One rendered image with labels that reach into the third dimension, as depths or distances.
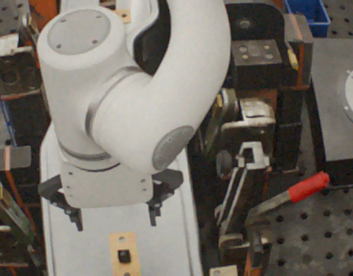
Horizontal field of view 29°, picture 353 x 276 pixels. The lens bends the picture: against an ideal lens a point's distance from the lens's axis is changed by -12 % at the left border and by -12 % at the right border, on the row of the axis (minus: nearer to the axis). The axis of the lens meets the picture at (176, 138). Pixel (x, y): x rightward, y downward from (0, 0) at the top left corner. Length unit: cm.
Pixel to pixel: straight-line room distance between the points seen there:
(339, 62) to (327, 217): 33
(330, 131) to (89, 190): 67
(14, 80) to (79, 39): 64
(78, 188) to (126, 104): 20
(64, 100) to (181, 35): 12
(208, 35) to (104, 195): 26
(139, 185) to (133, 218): 23
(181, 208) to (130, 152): 41
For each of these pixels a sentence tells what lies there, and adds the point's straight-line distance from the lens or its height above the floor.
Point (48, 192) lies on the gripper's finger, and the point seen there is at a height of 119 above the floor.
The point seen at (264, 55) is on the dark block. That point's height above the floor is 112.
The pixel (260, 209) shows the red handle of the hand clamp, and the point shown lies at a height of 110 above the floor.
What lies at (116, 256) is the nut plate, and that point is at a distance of 100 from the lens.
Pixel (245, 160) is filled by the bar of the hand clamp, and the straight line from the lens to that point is 82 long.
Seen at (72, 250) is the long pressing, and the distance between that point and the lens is 101.
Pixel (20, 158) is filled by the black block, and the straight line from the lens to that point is 113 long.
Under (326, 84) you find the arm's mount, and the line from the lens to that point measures 145.
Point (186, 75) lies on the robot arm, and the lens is 61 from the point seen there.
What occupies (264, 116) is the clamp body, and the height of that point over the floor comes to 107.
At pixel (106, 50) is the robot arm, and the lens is 63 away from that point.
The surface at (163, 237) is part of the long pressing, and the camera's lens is 101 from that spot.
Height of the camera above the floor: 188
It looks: 54 degrees down
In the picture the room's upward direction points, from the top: 4 degrees counter-clockwise
